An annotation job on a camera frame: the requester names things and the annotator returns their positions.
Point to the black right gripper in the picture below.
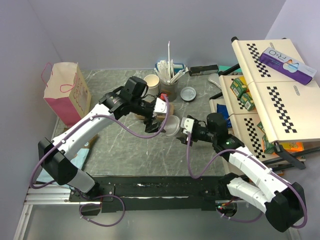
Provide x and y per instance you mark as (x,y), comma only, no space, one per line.
(192,138)

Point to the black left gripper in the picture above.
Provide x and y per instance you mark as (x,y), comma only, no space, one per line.
(150,127)

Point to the white paper cup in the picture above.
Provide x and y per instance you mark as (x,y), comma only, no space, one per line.
(172,126)

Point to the grey straw holder cup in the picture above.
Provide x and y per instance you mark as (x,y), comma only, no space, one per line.
(169,89)

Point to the brown pulp cup carrier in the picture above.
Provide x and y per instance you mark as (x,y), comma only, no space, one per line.
(170,111)

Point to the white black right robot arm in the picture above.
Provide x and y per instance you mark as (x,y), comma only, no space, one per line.
(283,203)

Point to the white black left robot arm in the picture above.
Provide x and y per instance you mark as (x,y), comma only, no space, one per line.
(55,155)

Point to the stack of white paper cups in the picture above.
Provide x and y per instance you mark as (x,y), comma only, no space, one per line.
(153,83)

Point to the blue snack packet right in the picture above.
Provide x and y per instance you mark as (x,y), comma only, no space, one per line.
(222,109)

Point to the tall wrapped straw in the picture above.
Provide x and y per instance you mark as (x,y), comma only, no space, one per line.
(169,60)

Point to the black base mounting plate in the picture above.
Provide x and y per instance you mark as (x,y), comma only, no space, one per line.
(141,193)

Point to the bundle of wrapped straws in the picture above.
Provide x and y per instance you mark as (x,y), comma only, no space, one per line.
(163,74)

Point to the blue white box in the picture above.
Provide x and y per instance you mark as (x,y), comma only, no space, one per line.
(174,68)

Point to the black rectangular box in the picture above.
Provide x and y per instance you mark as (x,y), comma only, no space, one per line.
(203,70)

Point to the green box lower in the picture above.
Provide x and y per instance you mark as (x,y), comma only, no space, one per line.
(247,100)

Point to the green box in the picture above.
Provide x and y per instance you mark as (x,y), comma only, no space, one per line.
(239,86)
(247,100)

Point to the green box upper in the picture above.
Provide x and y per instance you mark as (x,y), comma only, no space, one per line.
(239,86)

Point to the brown blue snack packet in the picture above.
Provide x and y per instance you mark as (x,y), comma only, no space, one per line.
(78,160)

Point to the green orange juice carton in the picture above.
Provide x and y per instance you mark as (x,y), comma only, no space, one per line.
(267,147)

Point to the pink white paper bag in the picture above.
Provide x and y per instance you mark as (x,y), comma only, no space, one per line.
(66,92)

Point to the cream checkered folding board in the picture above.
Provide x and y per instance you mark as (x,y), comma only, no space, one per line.
(286,111)

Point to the purple white R&O box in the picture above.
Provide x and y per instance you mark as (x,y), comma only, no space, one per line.
(287,66)

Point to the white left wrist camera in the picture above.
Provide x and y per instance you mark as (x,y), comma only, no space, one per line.
(161,107)

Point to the aluminium rail frame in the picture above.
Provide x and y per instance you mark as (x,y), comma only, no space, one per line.
(49,215)

